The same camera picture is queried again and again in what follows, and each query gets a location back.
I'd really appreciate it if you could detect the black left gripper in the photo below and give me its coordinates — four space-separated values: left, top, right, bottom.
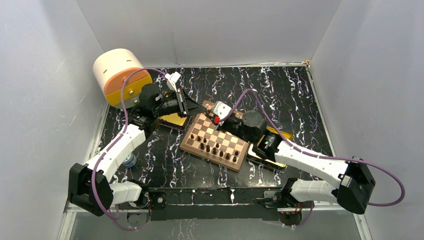
153 88 208 119

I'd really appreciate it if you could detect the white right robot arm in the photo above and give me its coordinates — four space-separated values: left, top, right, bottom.
212 107 376 215

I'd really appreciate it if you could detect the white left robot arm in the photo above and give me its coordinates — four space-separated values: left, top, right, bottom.
67 83 207 217

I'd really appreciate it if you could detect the wooden chess board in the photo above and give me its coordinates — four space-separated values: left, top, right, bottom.
179 113 250 172

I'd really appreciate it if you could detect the gold tin box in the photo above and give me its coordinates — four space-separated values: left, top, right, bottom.
158 99 189 131

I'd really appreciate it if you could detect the gold tin lid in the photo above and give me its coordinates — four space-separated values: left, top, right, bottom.
247 126 287 171

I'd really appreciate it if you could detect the round cream drawer cabinet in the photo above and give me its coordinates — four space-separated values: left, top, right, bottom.
92 48 153 109

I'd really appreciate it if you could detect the small white blue bottle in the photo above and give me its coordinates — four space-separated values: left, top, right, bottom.
122 152 137 168

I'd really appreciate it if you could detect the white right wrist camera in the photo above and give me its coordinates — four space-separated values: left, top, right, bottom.
210 101 232 126

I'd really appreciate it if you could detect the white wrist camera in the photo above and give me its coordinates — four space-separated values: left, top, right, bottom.
164 72 181 92
210 101 232 126

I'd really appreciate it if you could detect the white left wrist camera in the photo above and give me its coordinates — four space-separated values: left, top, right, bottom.
164 72 181 92

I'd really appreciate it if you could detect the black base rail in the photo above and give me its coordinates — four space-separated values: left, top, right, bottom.
116 187 314 222

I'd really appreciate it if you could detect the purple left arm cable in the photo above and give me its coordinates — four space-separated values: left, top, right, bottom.
91 68 167 232

